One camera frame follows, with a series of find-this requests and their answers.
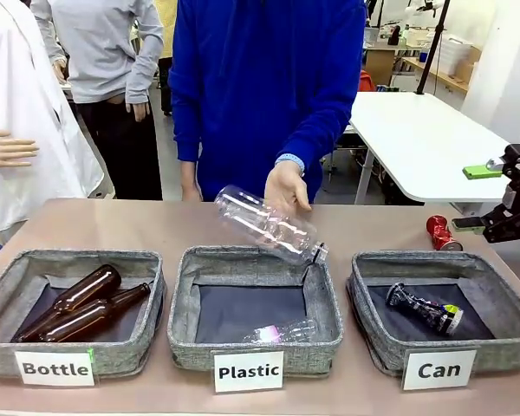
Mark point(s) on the white-coat person's hand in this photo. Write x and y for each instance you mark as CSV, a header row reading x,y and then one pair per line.
x,y
6,149

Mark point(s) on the person in white coat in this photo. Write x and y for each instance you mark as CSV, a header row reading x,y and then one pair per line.
x,y
26,86

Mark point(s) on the blue person's left hand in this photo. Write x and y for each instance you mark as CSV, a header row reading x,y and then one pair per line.
x,y
286,186

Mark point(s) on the white storage boxes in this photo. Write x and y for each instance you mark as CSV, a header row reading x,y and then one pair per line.
x,y
455,52

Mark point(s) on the grey fabric basket labelled Can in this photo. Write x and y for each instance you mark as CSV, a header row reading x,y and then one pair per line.
x,y
372,312

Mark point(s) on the clear plastic bottle pink label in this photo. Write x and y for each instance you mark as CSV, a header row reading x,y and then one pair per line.
x,y
286,331

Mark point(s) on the blue person's right forearm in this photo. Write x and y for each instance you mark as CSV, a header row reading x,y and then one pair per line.
x,y
190,138

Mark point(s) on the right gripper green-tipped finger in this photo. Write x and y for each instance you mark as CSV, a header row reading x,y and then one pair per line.
x,y
481,171
502,225

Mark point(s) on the white Plastic label sign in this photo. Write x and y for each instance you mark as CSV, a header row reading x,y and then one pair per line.
x,y
248,371

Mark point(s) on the blue person's left forearm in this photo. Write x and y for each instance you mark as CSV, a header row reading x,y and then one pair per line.
x,y
316,130

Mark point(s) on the white Can label sign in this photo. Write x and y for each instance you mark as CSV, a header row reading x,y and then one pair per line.
x,y
439,369

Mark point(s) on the grey person's left hand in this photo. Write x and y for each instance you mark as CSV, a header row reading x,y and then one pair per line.
x,y
141,112

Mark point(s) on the orange bag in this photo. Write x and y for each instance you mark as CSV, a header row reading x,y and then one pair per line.
x,y
366,81

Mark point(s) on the grey person's right hand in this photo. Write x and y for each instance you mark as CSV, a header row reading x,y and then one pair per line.
x,y
60,69

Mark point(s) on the white background table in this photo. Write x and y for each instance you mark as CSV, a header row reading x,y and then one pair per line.
x,y
416,138

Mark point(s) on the crushed black drink can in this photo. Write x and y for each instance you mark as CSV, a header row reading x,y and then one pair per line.
x,y
420,307

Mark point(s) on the stubby brown glass bottle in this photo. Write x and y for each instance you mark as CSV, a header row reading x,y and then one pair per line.
x,y
91,286

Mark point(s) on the wooden workbench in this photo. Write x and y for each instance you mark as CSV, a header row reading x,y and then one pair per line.
x,y
442,76

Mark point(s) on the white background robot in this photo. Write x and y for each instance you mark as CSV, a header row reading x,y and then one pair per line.
x,y
420,5

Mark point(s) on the grey fabric basket labelled Plastic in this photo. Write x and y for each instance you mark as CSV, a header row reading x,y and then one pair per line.
x,y
255,359

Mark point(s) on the white Bottle label sign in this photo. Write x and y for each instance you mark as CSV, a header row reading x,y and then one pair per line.
x,y
55,368

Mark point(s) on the crushed red drink can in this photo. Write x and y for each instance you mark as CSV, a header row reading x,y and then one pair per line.
x,y
442,232

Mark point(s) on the long-neck brown glass bottle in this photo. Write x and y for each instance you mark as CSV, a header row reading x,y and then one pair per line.
x,y
78,320

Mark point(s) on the person in blue sweater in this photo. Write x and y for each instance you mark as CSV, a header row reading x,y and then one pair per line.
x,y
260,86

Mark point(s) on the person in grey sweater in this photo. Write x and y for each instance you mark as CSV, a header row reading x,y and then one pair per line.
x,y
99,52

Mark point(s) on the grey fabric basket labelled Bottle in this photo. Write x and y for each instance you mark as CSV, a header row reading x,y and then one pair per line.
x,y
91,359

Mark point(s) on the black tripod pole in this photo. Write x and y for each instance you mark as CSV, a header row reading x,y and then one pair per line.
x,y
429,60

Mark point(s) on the light blue wristband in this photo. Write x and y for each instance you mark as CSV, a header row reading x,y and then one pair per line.
x,y
291,161

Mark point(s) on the blue person's right hand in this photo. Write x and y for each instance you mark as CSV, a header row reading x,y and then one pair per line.
x,y
190,182

